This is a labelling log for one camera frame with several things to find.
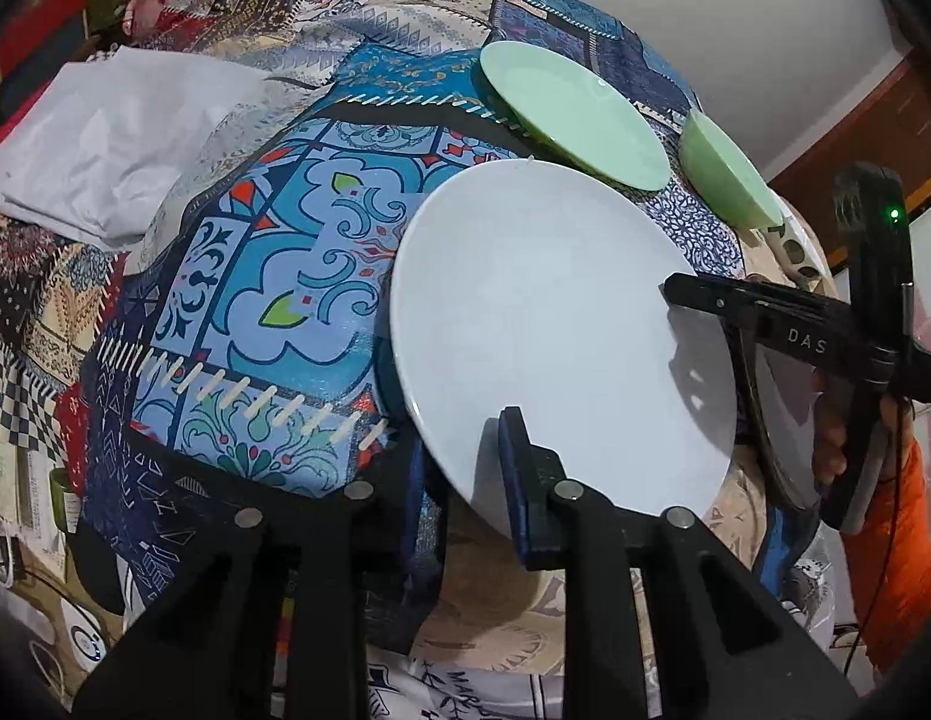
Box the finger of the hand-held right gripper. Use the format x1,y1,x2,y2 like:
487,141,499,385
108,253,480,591
734,313,821,512
664,274,834,325

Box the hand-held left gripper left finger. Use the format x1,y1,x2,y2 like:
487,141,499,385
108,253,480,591
71,439,447,720

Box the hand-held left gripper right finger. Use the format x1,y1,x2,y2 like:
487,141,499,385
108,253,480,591
497,405,860,720

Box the green bowl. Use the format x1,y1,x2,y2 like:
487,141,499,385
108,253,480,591
677,109,786,231

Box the white plate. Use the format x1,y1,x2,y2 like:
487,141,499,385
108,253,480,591
390,157,738,541

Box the green plate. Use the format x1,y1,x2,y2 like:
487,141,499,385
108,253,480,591
476,40,672,192

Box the person's right forearm orange sleeve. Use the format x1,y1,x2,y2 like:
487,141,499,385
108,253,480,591
840,439,931,680

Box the person's right hand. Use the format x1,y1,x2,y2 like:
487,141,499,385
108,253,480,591
810,379,842,494

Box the spotted white bowl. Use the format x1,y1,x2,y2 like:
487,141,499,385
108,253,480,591
761,214,830,293

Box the brown wooden door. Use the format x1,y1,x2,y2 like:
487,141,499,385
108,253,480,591
765,52,931,271

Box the patchwork printed blanket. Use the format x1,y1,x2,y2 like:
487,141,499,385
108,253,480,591
0,0,842,720

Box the white cloth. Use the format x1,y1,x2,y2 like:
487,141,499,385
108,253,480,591
0,45,301,248

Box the red box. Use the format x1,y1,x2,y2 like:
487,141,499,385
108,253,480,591
0,0,91,76

